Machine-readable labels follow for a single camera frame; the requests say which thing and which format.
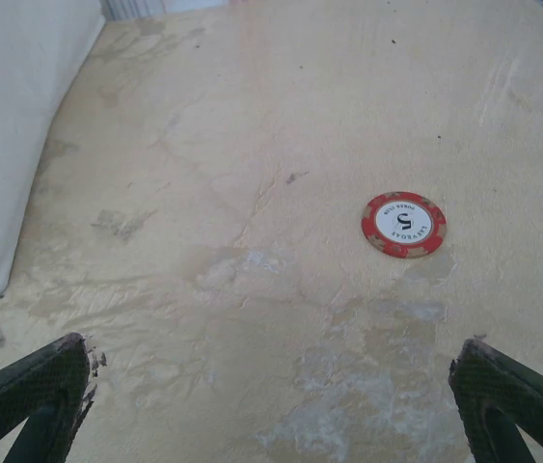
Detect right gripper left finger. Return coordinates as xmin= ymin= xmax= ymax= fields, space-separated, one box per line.
xmin=0 ymin=332 xmax=95 ymax=463

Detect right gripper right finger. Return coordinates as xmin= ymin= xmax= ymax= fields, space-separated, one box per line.
xmin=448 ymin=338 xmax=543 ymax=463

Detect red white poker chip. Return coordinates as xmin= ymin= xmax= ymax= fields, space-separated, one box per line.
xmin=361 ymin=191 xmax=448 ymax=260

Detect white fabric organizer box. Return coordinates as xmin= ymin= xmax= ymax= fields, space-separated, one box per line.
xmin=0 ymin=0 xmax=107 ymax=306

